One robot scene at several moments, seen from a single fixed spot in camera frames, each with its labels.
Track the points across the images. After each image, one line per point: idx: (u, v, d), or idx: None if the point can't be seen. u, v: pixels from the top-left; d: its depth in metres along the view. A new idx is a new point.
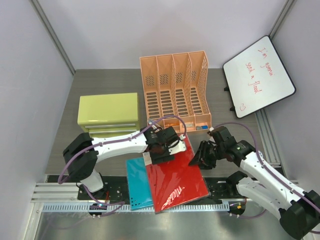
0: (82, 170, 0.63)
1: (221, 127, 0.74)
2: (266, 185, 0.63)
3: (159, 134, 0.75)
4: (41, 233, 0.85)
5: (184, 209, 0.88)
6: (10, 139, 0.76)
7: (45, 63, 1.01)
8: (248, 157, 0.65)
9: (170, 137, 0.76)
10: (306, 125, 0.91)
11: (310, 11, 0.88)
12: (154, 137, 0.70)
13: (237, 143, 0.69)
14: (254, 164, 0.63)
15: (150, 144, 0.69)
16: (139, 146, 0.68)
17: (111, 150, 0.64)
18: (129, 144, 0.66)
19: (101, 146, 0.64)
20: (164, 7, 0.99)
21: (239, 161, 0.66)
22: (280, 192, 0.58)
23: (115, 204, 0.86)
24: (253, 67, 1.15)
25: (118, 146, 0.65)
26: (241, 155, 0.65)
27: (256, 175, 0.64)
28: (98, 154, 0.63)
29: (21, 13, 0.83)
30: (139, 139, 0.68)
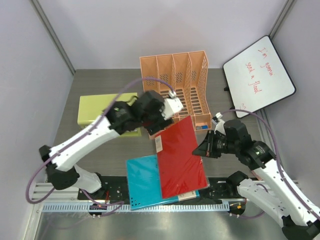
0: (58, 182, 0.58)
1: (238, 121, 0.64)
2: (278, 196, 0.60)
3: (135, 105, 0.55)
4: (41, 232, 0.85)
5: (184, 209, 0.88)
6: (10, 140, 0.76)
7: (45, 62, 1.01)
8: (267, 166, 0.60)
9: (150, 105, 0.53)
10: (306, 125, 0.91)
11: (310, 11, 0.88)
12: (119, 115, 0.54)
13: (255, 146, 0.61)
14: (273, 175, 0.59)
15: (119, 124, 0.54)
16: (108, 131, 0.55)
17: (71, 155, 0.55)
18: (89, 138, 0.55)
19: (59, 155, 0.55)
20: (164, 7, 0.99)
21: (255, 166, 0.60)
22: (297, 210, 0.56)
23: (115, 204, 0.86)
24: (253, 67, 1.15)
25: (77, 147, 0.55)
26: (261, 163, 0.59)
27: (271, 185, 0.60)
28: (59, 166, 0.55)
29: (21, 12, 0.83)
30: (100, 126, 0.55)
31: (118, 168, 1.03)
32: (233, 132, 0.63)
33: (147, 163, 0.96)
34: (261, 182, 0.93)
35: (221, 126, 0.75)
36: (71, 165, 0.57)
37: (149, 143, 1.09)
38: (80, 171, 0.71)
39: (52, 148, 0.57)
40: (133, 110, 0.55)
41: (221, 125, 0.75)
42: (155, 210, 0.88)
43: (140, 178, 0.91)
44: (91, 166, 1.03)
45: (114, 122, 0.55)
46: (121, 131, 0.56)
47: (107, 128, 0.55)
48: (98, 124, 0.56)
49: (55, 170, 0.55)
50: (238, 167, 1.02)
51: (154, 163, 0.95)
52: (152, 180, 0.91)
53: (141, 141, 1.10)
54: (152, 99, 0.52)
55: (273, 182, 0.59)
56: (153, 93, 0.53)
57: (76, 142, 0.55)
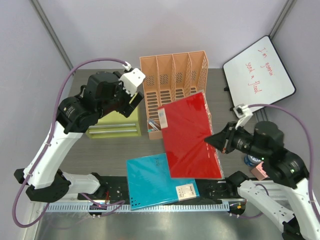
0: (48, 195, 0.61)
1: (275, 127, 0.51)
2: (296, 212, 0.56)
3: (86, 96, 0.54)
4: (41, 232, 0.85)
5: (184, 209, 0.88)
6: (10, 139, 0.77)
7: (45, 62, 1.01)
8: (298, 186, 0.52)
9: (99, 91, 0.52)
10: (306, 124, 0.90)
11: (310, 11, 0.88)
12: (71, 112, 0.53)
13: (290, 162, 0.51)
14: (302, 195, 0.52)
15: (74, 122, 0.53)
16: (66, 135, 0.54)
17: (42, 172, 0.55)
18: (51, 150, 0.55)
19: (33, 176, 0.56)
20: (164, 7, 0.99)
21: (284, 183, 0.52)
22: (314, 231, 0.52)
23: (115, 204, 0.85)
24: (253, 67, 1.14)
25: (43, 164, 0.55)
26: (293, 183, 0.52)
27: (291, 201, 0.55)
28: (36, 185, 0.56)
29: (21, 12, 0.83)
30: (57, 134, 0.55)
31: (118, 168, 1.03)
32: (266, 139, 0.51)
33: (147, 163, 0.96)
34: (261, 182, 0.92)
35: (244, 121, 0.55)
36: (50, 179, 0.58)
37: (149, 142, 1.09)
38: (71, 177, 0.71)
39: (24, 171, 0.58)
40: (87, 103, 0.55)
41: (247, 119, 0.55)
42: (155, 210, 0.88)
43: (141, 178, 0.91)
44: (91, 166, 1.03)
45: (67, 124, 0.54)
46: (79, 128, 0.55)
47: (63, 133, 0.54)
48: (54, 133, 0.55)
49: (36, 189, 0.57)
50: (239, 167, 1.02)
51: (154, 163, 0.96)
52: (153, 180, 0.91)
53: (141, 141, 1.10)
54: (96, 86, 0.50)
55: (297, 201, 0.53)
56: (97, 76, 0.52)
57: (43, 158, 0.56)
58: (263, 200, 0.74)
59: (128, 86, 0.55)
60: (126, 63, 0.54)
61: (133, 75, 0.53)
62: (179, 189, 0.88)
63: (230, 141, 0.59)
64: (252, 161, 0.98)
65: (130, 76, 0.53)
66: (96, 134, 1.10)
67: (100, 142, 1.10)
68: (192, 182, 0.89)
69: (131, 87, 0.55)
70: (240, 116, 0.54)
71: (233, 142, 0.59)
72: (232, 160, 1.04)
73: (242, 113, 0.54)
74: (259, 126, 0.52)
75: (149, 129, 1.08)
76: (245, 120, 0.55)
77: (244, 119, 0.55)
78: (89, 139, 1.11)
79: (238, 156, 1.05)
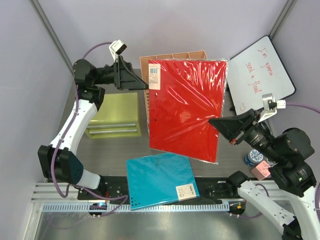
0: (74, 166, 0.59)
1: (307, 143, 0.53)
2: (300, 218, 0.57)
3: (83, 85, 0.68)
4: (41, 232, 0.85)
5: (184, 209, 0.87)
6: (10, 139, 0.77)
7: (46, 62, 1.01)
8: (305, 194, 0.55)
9: (91, 73, 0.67)
10: (306, 124, 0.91)
11: (310, 11, 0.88)
12: (89, 94, 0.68)
13: (299, 170, 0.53)
14: (310, 201, 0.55)
15: (94, 101, 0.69)
16: (92, 105, 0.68)
17: (73, 135, 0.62)
18: (80, 117, 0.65)
19: (64, 141, 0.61)
20: (164, 7, 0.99)
21: (292, 190, 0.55)
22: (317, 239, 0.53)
23: (116, 199, 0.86)
24: (253, 67, 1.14)
25: (75, 128, 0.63)
26: (299, 191, 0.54)
27: (297, 206, 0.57)
28: (69, 147, 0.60)
29: (21, 13, 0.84)
30: (83, 105, 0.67)
31: (118, 168, 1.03)
32: (291, 152, 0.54)
33: (147, 163, 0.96)
34: (262, 182, 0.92)
35: (272, 115, 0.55)
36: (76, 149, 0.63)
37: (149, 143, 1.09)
38: None
39: (50, 143, 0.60)
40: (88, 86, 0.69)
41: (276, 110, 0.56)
42: (155, 210, 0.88)
43: (140, 176, 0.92)
44: (91, 166, 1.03)
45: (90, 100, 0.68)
46: (99, 105, 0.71)
47: (90, 104, 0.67)
48: (80, 105, 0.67)
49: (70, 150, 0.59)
50: (238, 167, 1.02)
51: (154, 163, 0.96)
52: (151, 179, 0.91)
53: (141, 141, 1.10)
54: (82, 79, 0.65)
55: (303, 208, 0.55)
56: (77, 68, 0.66)
57: (73, 124, 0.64)
58: (264, 201, 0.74)
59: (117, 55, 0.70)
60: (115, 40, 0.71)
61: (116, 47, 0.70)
62: (179, 190, 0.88)
63: (246, 135, 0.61)
64: (252, 161, 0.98)
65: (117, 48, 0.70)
66: (96, 134, 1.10)
67: (100, 142, 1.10)
68: (192, 182, 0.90)
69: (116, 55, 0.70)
70: (271, 110, 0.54)
71: (250, 136, 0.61)
72: (232, 160, 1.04)
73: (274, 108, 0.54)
74: (292, 138, 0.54)
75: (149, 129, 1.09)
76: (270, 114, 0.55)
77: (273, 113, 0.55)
78: (89, 139, 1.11)
79: (238, 156, 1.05)
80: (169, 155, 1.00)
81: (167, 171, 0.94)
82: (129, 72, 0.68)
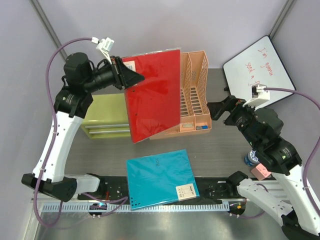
0: (62, 191, 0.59)
1: (275, 117, 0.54)
2: (292, 201, 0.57)
3: (71, 84, 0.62)
4: (41, 233, 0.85)
5: (184, 209, 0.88)
6: (10, 140, 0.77)
7: (46, 62, 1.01)
8: (292, 172, 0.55)
9: (79, 75, 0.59)
10: (306, 125, 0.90)
11: (310, 11, 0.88)
12: (70, 100, 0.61)
13: (282, 148, 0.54)
14: (298, 180, 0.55)
15: (75, 109, 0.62)
16: (72, 120, 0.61)
17: (55, 162, 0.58)
18: (61, 137, 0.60)
19: (46, 171, 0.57)
20: (164, 7, 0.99)
21: (277, 169, 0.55)
22: (311, 221, 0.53)
23: (116, 202, 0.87)
24: (253, 67, 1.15)
25: (56, 152, 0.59)
26: (285, 169, 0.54)
27: (287, 188, 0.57)
28: (51, 177, 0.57)
29: (21, 12, 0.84)
30: (62, 122, 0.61)
31: (118, 168, 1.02)
32: (260, 126, 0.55)
33: (147, 163, 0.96)
34: (262, 182, 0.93)
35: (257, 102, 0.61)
36: (62, 171, 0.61)
37: (149, 142, 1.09)
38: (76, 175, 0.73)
39: (34, 172, 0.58)
40: (75, 88, 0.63)
41: (263, 101, 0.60)
42: (155, 210, 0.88)
43: (133, 181, 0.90)
44: (91, 165, 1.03)
45: (70, 109, 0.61)
46: (82, 113, 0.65)
47: (69, 118, 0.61)
48: (58, 122, 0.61)
49: (54, 180, 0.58)
50: (238, 167, 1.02)
51: (154, 163, 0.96)
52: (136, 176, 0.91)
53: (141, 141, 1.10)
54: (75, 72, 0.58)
55: (293, 189, 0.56)
56: (69, 63, 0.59)
57: (54, 148, 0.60)
58: (262, 197, 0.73)
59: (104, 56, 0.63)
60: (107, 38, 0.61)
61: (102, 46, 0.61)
62: (179, 189, 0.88)
63: (232, 114, 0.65)
64: (252, 161, 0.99)
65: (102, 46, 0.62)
66: (96, 134, 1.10)
67: (100, 142, 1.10)
68: (192, 182, 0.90)
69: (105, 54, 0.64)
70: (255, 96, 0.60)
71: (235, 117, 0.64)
72: (232, 160, 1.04)
73: (257, 91, 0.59)
74: (259, 114, 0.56)
75: None
76: (257, 100, 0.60)
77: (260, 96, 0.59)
78: (88, 139, 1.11)
79: (238, 156, 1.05)
80: (169, 155, 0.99)
81: (167, 171, 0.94)
82: (133, 72, 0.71)
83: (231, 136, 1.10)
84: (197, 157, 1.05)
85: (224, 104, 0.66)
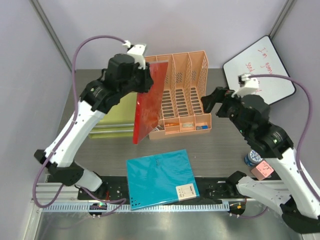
0: (66, 177, 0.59)
1: (262, 103, 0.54)
2: (287, 186, 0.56)
3: (106, 78, 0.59)
4: (41, 232, 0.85)
5: (184, 209, 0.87)
6: (10, 140, 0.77)
7: (46, 63, 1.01)
8: (285, 156, 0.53)
9: (119, 71, 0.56)
10: (305, 125, 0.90)
11: (310, 11, 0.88)
12: (97, 94, 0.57)
13: (273, 132, 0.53)
14: (291, 164, 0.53)
15: (99, 105, 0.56)
16: (93, 113, 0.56)
17: (66, 148, 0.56)
18: (78, 126, 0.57)
19: (55, 153, 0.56)
20: (164, 7, 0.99)
21: (271, 154, 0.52)
22: (309, 204, 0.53)
23: (115, 202, 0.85)
24: (253, 67, 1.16)
25: (69, 140, 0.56)
26: (278, 154, 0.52)
27: (281, 173, 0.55)
28: (58, 163, 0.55)
29: (22, 13, 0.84)
30: (83, 111, 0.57)
31: (118, 168, 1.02)
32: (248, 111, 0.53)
33: (147, 163, 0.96)
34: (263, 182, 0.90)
35: (245, 91, 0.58)
36: (71, 158, 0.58)
37: (149, 142, 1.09)
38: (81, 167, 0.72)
39: (45, 150, 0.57)
40: (108, 83, 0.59)
41: (252, 89, 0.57)
42: (155, 210, 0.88)
43: (132, 182, 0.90)
44: (91, 166, 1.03)
45: (94, 103, 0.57)
46: (104, 110, 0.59)
47: (91, 111, 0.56)
48: (79, 111, 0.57)
49: (59, 166, 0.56)
50: (238, 167, 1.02)
51: (154, 163, 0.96)
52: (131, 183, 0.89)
53: (141, 141, 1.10)
54: (117, 68, 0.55)
55: (288, 174, 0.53)
56: (115, 58, 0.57)
57: (68, 135, 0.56)
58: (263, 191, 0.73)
59: (137, 60, 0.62)
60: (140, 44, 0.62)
61: (140, 49, 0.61)
62: (179, 189, 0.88)
63: (223, 106, 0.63)
64: (252, 161, 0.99)
65: (134, 50, 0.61)
66: (96, 135, 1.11)
67: (100, 142, 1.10)
68: (192, 182, 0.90)
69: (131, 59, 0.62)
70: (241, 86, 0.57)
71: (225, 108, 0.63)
72: (232, 160, 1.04)
73: (243, 80, 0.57)
74: (246, 100, 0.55)
75: None
76: (244, 90, 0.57)
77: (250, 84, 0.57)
78: (88, 139, 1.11)
79: (238, 156, 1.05)
80: (169, 155, 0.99)
81: (167, 171, 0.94)
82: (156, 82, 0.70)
83: (231, 136, 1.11)
84: (197, 157, 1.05)
85: (213, 96, 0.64)
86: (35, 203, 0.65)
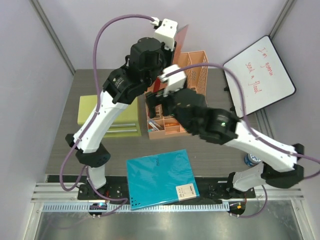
0: (92, 160, 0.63)
1: (195, 94, 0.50)
2: (255, 153, 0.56)
3: (131, 66, 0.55)
4: (41, 232, 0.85)
5: (184, 208, 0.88)
6: (10, 140, 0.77)
7: (46, 62, 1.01)
8: (238, 133, 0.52)
9: (142, 60, 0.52)
10: (305, 125, 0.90)
11: (310, 10, 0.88)
12: (119, 84, 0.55)
13: (216, 118, 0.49)
14: (247, 138, 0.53)
15: (121, 97, 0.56)
16: (114, 106, 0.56)
17: (90, 137, 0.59)
18: (100, 117, 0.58)
19: (82, 141, 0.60)
20: (164, 6, 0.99)
21: (227, 138, 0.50)
22: (281, 160, 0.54)
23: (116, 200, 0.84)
24: (253, 67, 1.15)
25: (92, 131, 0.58)
26: (233, 134, 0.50)
27: (245, 147, 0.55)
28: (84, 149, 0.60)
29: (22, 12, 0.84)
30: (105, 103, 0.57)
31: (118, 168, 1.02)
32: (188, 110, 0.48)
33: (147, 163, 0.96)
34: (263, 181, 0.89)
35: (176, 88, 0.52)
36: (96, 145, 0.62)
37: (149, 142, 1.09)
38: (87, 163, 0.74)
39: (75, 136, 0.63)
40: (131, 72, 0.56)
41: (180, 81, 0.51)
42: (155, 210, 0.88)
43: (132, 182, 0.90)
44: None
45: (116, 94, 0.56)
46: (128, 101, 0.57)
47: (112, 103, 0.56)
48: (101, 101, 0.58)
49: (85, 153, 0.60)
50: (238, 167, 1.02)
51: (154, 162, 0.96)
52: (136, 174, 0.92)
53: (141, 141, 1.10)
54: (138, 57, 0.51)
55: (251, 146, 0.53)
56: (138, 45, 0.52)
57: (91, 125, 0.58)
58: (250, 172, 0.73)
59: (167, 41, 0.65)
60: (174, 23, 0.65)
61: (170, 30, 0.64)
62: (179, 189, 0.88)
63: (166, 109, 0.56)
64: (252, 161, 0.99)
65: (163, 30, 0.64)
66: None
67: (100, 142, 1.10)
68: (192, 182, 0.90)
69: (159, 37, 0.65)
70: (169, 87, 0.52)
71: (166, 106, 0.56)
72: (232, 160, 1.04)
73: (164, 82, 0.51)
74: (180, 98, 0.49)
75: (149, 129, 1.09)
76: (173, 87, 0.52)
77: (176, 74, 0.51)
78: None
79: (238, 156, 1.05)
80: (170, 155, 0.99)
81: (167, 171, 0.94)
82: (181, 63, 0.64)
83: None
84: (197, 157, 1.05)
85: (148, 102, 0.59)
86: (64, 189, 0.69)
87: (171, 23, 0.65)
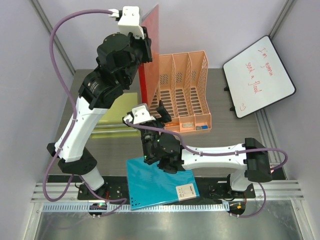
0: (78, 168, 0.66)
1: (173, 138, 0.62)
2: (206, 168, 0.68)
3: (103, 68, 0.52)
4: (41, 233, 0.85)
5: (184, 208, 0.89)
6: (10, 140, 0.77)
7: (46, 62, 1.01)
8: (184, 158, 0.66)
9: (112, 61, 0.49)
10: (305, 125, 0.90)
11: (310, 10, 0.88)
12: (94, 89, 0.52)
13: None
14: (193, 159, 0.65)
15: (98, 102, 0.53)
16: (91, 111, 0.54)
17: (71, 146, 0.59)
18: (79, 125, 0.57)
19: (63, 150, 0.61)
20: (164, 6, 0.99)
21: (181, 167, 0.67)
22: (231, 162, 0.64)
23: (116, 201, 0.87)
24: (253, 67, 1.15)
25: (72, 139, 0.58)
26: (179, 162, 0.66)
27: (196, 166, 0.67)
28: (65, 158, 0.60)
29: (21, 12, 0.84)
30: (81, 109, 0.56)
31: (118, 168, 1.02)
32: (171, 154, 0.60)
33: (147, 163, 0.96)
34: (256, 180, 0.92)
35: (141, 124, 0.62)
36: (79, 152, 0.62)
37: None
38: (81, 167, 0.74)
39: (56, 145, 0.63)
40: (106, 74, 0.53)
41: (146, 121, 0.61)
42: (155, 210, 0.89)
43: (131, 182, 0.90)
44: None
45: (92, 99, 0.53)
46: (105, 105, 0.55)
47: (89, 109, 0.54)
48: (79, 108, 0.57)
49: (67, 162, 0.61)
50: None
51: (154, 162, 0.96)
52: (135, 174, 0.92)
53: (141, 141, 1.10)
54: (106, 57, 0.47)
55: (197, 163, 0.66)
56: (105, 46, 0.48)
57: (72, 133, 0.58)
58: (238, 172, 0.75)
59: (133, 31, 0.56)
60: (135, 8, 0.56)
61: (133, 18, 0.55)
62: (179, 189, 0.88)
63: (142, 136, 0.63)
64: None
65: (125, 20, 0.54)
66: (96, 135, 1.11)
67: (100, 142, 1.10)
68: (192, 182, 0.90)
69: (124, 30, 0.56)
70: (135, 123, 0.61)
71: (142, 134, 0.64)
72: None
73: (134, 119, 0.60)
74: (164, 145, 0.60)
75: None
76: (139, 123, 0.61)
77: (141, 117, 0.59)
78: (89, 139, 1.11)
79: None
80: None
81: None
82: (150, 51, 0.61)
83: (231, 136, 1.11)
84: None
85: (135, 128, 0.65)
86: (46, 196, 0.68)
87: (132, 10, 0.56)
